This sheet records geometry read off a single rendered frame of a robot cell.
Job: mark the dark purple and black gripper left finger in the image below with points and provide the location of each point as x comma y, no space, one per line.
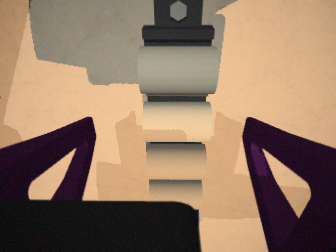
23,162

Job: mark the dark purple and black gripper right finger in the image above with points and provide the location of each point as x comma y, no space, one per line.
313,162

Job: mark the dark grey mounting plate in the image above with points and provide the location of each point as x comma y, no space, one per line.
178,13

